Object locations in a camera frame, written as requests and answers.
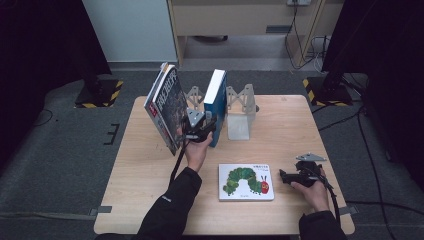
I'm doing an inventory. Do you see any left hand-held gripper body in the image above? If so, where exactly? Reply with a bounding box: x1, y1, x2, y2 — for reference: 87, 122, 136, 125
182, 107, 218, 144

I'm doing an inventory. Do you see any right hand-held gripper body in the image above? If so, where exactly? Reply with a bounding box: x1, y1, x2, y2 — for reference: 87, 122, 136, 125
294, 152, 328, 188

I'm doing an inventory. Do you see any thick blue book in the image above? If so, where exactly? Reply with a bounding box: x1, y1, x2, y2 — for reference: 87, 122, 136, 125
202, 68, 229, 149

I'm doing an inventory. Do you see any large dark cover book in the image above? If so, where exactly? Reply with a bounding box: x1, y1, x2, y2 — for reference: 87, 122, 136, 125
151, 66, 195, 157

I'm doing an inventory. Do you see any metal expandable book stand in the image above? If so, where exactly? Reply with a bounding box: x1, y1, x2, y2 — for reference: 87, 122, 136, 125
184, 83, 258, 141

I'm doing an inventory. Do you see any white caterpillar picture book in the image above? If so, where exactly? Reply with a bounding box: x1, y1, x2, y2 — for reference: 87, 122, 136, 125
217, 162, 276, 203

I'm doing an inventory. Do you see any person's left hand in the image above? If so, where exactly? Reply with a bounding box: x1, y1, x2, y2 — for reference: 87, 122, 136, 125
177, 127, 215, 173

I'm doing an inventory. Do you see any person's right hand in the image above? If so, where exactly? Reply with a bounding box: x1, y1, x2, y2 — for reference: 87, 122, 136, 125
290, 169, 331, 215

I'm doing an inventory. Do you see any grey tape strip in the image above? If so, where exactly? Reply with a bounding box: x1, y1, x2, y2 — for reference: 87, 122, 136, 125
337, 204, 360, 217
88, 205, 114, 217

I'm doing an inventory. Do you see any striped black stand base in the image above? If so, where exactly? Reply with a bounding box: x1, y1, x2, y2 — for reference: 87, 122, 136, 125
74, 78, 125, 110
301, 75, 354, 108

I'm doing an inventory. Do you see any beige wooden desk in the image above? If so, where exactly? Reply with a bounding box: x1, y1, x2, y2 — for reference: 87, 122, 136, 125
166, 0, 346, 68

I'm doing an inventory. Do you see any white cabinet panel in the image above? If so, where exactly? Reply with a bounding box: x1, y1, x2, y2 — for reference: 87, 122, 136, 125
82, 0, 179, 64

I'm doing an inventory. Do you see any black curtain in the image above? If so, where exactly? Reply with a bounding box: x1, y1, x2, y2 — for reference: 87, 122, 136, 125
0, 0, 113, 168
321, 0, 424, 183

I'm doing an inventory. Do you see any left hand-held gripper black cable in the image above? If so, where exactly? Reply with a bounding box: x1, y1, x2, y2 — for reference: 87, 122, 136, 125
168, 139, 188, 186

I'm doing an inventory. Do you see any hand-held gripper black cable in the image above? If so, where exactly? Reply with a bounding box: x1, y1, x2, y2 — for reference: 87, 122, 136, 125
168, 139, 188, 186
312, 166, 341, 225

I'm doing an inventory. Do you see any right hand-held gripper black cable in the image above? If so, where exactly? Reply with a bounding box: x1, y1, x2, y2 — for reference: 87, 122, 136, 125
312, 166, 341, 225

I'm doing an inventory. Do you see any black cable hanging from socket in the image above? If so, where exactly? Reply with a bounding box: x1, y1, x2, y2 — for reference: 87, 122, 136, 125
283, 3, 322, 72

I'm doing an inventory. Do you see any thin black floor cable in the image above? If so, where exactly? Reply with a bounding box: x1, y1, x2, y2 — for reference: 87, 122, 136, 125
32, 108, 55, 128

